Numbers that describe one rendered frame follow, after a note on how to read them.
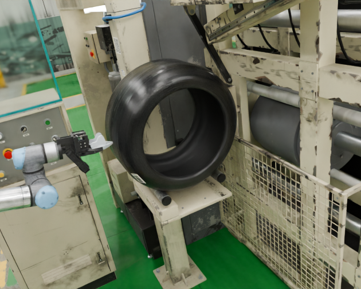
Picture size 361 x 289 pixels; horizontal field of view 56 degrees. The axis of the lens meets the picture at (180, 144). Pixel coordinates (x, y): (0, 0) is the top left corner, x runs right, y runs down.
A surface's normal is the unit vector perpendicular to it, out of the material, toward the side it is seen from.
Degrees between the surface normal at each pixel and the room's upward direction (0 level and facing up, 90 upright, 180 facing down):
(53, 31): 90
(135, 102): 57
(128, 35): 90
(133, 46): 90
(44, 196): 90
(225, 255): 0
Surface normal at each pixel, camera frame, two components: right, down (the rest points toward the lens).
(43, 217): 0.44, 0.33
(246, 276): -0.15, -0.89
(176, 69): 0.23, -0.45
